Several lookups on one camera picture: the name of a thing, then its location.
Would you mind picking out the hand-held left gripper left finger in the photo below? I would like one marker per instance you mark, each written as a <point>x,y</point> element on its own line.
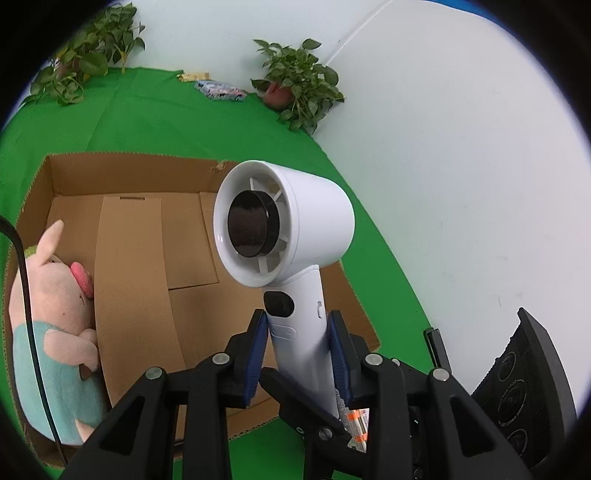
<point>256,360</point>

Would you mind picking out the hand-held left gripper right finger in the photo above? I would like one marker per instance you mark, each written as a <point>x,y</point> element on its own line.
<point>339,360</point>

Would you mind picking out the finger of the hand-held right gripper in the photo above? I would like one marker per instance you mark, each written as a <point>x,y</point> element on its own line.
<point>436,348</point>

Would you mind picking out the white hair dryer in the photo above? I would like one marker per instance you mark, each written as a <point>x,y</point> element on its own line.
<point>304,217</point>

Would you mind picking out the long brown cardboard box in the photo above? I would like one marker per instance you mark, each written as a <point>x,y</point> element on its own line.
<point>134,277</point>

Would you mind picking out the pink plush pig toy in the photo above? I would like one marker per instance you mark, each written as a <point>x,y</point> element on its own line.
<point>55,295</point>

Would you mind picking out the large cardboard box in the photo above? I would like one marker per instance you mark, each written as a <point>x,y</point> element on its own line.
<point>138,177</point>

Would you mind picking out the white medicine box orange label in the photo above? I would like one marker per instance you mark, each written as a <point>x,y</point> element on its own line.
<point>355,424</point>

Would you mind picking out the patterned flat packet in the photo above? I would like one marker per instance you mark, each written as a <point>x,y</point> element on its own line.
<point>219,90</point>

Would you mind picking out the small potted green plant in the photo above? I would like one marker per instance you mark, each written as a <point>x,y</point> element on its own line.
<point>300,78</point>

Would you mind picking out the yellow flat packet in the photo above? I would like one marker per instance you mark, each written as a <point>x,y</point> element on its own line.
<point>194,77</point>

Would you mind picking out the large potted green plant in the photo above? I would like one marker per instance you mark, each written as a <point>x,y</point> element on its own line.
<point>87,50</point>

